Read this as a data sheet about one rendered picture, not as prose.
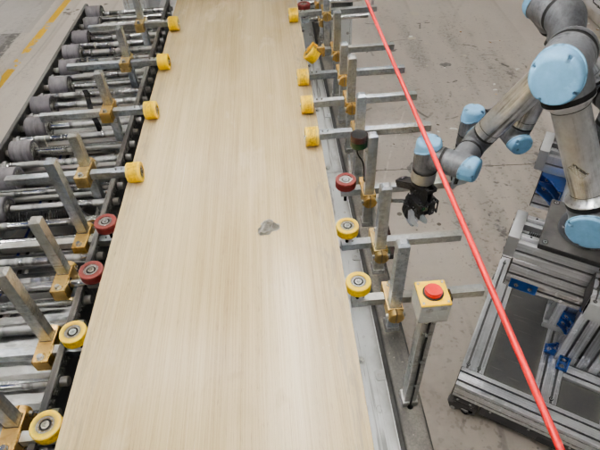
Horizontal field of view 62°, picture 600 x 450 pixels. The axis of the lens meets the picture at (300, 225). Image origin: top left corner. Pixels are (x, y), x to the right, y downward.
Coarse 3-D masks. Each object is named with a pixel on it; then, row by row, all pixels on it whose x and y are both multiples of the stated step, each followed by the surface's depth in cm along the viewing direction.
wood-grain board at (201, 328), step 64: (192, 0) 330; (256, 0) 326; (192, 64) 266; (256, 64) 263; (192, 128) 223; (256, 128) 221; (128, 192) 194; (192, 192) 192; (256, 192) 190; (320, 192) 189; (128, 256) 170; (192, 256) 168; (256, 256) 167; (320, 256) 166; (128, 320) 151; (192, 320) 150; (256, 320) 149; (320, 320) 148; (128, 384) 136; (192, 384) 135; (256, 384) 134; (320, 384) 134; (64, 448) 124; (128, 448) 124; (192, 448) 123; (256, 448) 122; (320, 448) 122
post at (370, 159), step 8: (368, 136) 174; (376, 136) 173; (368, 144) 175; (376, 144) 175; (368, 152) 177; (376, 152) 178; (368, 160) 180; (376, 160) 180; (368, 168) 183; (368, 176) 185; (368, 184) 188; (368, 192) 191; (368, 208) 197; (368, 216) 200
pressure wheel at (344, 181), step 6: (342, 174) 195; (348, 174) 195; (336, 180) 192; (342, 180) 193; (348, 180) 192; (354, 180) 192; (336, 186) 194; (342, 186) 191; (348, 186) 190; (354, 186) 193
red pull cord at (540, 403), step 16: (368, 0) 128; (400, 80) 99; (416, 112) 90; (448, 192) 75; (464, 224) 70; (480, 272) 64; (496, 304) 60; (512, 336) 57; (528, 368) 54; (544, 416) 50; (560, 448) 48
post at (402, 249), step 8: (400, 240) 140; (408, 240) 141; (400, 248) 139; (408, 248) 140; (400, 256) 142; (408, 256) 142; (400, 264) 144; (392, 272) 150; (400, 272) 147; (392, 280) 151; (400, 280) 149; (392, 288) 152; (400, 288) 152; (392, 296) 155; (400, 296) 155; (392, 304) 158; (400, 304) 158
